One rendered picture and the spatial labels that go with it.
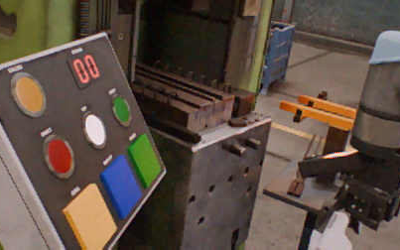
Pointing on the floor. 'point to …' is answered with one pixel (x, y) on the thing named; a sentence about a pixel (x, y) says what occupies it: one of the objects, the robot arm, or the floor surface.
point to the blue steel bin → (277, 54)
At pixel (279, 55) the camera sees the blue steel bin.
